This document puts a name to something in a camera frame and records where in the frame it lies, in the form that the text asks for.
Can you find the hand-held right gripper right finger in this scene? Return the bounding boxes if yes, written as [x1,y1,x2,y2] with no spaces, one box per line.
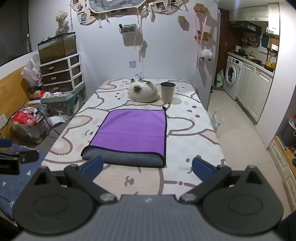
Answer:
[180,156,265,205]

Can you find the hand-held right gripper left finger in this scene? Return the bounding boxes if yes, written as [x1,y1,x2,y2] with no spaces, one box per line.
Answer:
[31,155,117,205]

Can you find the purple and grey towel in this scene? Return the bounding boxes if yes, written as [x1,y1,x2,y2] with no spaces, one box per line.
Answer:
[81,108,167,168]

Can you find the blue patterned blanket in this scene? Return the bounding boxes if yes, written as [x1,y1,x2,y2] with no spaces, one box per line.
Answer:
[0,144,52,217]

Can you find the red packet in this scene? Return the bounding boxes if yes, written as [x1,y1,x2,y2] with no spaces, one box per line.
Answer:
[13,111,38,127]

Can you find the printed bear tablecloth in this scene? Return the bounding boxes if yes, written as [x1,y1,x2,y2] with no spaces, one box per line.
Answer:
[44,79,226,197]

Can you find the clear plastic bag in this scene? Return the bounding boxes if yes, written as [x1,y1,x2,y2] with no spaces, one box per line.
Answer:
[208,109,224,134]

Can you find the teal patterned storage box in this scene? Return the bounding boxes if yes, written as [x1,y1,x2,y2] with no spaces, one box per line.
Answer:
[41,84,87,117]

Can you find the white and red plastic bag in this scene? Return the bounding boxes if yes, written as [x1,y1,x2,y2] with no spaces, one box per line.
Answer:
[21,54,43,85]

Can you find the grey cup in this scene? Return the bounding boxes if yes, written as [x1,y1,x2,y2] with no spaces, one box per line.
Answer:
[160,82,176,104]

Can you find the white drawer cabinet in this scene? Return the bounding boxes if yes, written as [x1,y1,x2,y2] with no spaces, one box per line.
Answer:
[39,52,84,93]

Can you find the white cat-shaped ceramic jar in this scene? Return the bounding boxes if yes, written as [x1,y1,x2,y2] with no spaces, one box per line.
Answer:
[128,78,161,103]

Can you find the green bag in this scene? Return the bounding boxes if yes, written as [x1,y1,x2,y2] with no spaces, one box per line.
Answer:
[216,70,225,89]

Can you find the white kitchen base cabinets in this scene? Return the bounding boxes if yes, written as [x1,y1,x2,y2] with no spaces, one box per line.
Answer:
[235,62,275,126]

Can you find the dark trash bin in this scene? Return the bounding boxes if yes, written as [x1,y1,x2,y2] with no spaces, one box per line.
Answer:
[282,116,296,148]

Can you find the white washing machine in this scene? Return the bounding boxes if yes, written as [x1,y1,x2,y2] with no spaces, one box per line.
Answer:
[223,55,244,100]

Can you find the dark glass tank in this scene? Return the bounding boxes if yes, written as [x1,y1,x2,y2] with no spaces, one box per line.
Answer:
[37,32,78,65]

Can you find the white sheep plush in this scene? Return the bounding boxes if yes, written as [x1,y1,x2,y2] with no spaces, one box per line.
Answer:
[200,48,213,62]

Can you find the brown door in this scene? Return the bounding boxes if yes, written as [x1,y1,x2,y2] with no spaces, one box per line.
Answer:
[216,8,231,85]

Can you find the dried flower bouquet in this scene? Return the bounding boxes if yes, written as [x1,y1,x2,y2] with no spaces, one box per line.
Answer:
[55,10,70,33]

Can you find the teal hanging cloth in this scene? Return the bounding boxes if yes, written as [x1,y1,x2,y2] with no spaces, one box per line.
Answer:
[261,32,270,48]

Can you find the black range hood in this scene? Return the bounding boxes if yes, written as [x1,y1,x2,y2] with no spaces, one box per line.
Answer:
[230,21,262,33]

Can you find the clear wall shelf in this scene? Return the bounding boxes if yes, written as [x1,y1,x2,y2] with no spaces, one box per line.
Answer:
[119,23,139,36]

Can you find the grey wall banner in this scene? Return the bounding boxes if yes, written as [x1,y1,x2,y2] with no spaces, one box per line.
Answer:
[86,0,149,14]

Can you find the white kitchen wall cabinets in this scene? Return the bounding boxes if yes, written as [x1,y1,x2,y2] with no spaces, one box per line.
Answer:
[229,4,281,36]

